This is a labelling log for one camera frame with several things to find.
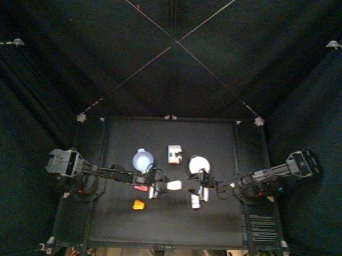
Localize light blue bowl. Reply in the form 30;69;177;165
131;148;157;175

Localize white orange toy rice box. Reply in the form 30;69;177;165
168;144;185;165

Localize white round plate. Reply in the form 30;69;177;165
188;155;213;175

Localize yellow orange toy food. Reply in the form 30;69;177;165
131;199;148;211

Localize white text label sticker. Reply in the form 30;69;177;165
248;213;280;244

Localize thin diagonal frame cord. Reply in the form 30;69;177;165
81;0;238;115
123;0;262;118

